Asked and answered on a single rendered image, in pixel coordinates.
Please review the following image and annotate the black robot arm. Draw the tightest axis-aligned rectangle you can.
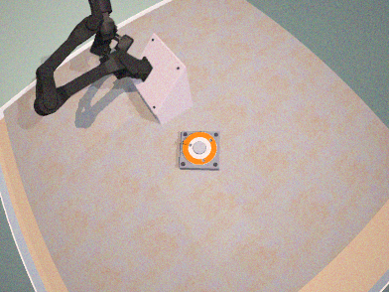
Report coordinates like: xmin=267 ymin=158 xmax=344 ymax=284
xmin=34 ymin=0 xmax=152 ymax=116

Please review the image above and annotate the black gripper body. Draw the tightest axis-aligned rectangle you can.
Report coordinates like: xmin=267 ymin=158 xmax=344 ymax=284
xmin=107 ymin=25 xmax=134 ymax=52

